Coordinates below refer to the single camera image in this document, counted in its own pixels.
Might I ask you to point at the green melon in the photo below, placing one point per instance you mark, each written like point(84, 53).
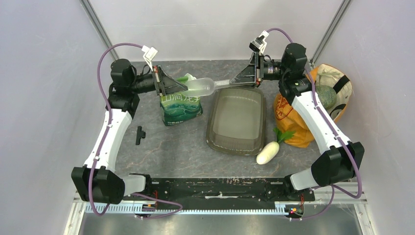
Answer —
point(327, 96)

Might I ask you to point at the clear plastic scoop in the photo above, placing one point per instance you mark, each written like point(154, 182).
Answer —
point(205, 86)

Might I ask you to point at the grey plastic litter box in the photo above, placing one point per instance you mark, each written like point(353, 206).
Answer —
point(237, 121)

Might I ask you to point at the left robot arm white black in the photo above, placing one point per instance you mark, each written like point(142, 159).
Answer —
point(96, 180)

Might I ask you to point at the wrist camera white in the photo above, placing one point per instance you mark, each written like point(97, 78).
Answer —
point(148, 55)
point(259, 43)

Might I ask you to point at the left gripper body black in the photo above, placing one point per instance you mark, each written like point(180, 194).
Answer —
point(145, 83)

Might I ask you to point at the white radish toy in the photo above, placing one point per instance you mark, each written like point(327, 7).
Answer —
point(270, 150)

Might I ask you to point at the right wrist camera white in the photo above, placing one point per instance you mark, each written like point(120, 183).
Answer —
point(259, 43)

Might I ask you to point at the aluminium frame rail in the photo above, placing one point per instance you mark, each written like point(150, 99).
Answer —
point(338, 194)

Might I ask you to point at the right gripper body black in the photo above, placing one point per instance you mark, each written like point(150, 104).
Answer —
point(272, 71)

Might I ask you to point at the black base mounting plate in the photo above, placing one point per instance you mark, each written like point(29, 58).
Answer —
point(232, 193)

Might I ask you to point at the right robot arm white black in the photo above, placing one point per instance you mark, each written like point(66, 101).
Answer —
point(340, 158)

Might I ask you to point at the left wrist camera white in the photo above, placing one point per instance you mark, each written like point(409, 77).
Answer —
point(148, 55)

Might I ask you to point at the orange tote bag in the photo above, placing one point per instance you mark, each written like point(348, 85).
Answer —
point(287, 119)

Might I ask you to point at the black bag clip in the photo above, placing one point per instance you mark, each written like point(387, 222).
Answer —
point(140, 134)

